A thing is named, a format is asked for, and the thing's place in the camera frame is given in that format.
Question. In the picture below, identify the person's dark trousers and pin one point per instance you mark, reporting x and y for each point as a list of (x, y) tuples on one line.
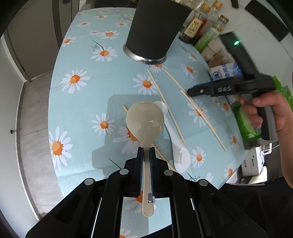
[(263, 206)]

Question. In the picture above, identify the tall clear bottle gold cap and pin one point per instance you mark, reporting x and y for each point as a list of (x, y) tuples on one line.
[(215, 8)]

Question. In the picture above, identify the person's right hand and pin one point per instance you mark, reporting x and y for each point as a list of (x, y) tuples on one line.
[(282, 109)]

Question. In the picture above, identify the large cream plastic spoon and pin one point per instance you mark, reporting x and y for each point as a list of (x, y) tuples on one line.
[(145, 121)]

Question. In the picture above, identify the large black wall panel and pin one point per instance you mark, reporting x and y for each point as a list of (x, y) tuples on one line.
[(267, 18)]

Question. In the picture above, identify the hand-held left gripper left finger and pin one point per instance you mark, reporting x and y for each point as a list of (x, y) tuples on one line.
[(140, 169)]

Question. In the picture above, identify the bunch of wooden chopsticks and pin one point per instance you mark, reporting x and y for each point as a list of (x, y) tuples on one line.
[(159, 91)]

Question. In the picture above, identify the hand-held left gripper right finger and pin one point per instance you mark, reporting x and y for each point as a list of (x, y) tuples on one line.
[(153, 169)]

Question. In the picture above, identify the person's right forearm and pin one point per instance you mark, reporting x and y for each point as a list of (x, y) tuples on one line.
[(287, 151)]

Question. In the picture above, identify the black cylindrical utensil holder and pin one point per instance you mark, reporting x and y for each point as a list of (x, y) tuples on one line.
[(155, 29)]

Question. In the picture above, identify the blue daisy print tablecloth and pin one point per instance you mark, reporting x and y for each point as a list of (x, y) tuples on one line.
[(91, 91)]

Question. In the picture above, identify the white plastic rice scoop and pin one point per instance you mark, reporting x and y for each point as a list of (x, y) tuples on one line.
[(178, 146)]

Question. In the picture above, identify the small bottle with cream label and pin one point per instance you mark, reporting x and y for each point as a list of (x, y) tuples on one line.
[(193, 28)]

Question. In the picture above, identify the green label bottle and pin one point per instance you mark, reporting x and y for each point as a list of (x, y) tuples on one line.
[(207, 39)]

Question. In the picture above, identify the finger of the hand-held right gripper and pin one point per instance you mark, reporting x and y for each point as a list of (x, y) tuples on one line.
[(201, 90)]

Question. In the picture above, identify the green sugar bag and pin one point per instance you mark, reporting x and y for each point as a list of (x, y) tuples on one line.
[(246, 128)]

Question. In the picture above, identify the grey door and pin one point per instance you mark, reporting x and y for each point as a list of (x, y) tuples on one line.
[(34, 34)]

